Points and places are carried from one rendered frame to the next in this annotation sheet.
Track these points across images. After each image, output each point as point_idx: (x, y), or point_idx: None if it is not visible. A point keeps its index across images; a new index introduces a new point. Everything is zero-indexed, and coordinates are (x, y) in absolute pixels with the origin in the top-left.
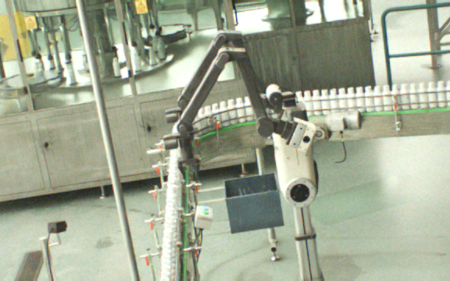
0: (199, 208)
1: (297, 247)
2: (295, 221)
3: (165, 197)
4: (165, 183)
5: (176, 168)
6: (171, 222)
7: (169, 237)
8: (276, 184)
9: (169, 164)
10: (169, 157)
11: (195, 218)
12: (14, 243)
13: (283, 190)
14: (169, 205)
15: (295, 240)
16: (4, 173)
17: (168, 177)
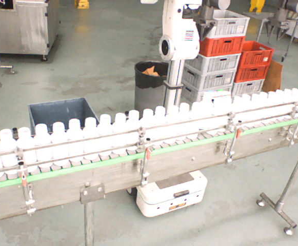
0: (216, 93)
1: (180, 93)
2: (182, 74)
3: (32, 213)
4: (145, 129)
5: (106, 119)
6: (271, 92)
7: (295, 89)
8: (34, 114)
9: (53, 143)
10: (15, 150)
11: (222, 100)
12: None
13: (198, 46)
14: (235, 100)
15: (182, 88)
16: None
17: (123, 129)
